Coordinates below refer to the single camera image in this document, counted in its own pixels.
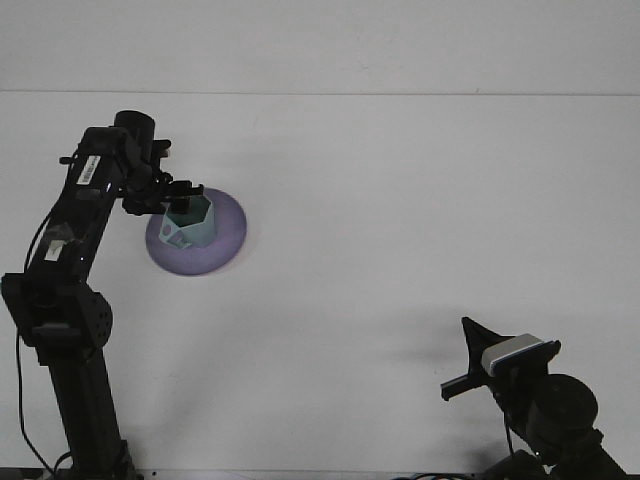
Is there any pale blue faceted cup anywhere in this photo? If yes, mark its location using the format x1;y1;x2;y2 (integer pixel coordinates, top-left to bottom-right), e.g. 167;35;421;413
158;193;216;250

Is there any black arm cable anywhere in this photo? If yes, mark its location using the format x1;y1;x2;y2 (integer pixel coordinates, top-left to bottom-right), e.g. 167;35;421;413
15;327;56;476
503;407;517;457

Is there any pale purple round plate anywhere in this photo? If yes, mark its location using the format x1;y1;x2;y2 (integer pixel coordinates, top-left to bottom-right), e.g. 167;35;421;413
145;187;248;278

